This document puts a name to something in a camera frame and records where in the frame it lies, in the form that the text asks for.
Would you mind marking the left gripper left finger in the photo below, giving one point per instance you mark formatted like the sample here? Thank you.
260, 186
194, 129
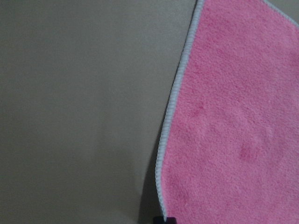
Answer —
158, 220

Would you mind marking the pink towel with grey back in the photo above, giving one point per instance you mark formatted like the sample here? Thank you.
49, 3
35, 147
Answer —
229, 146

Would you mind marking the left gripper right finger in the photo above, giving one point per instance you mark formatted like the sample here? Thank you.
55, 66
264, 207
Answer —
171, 220

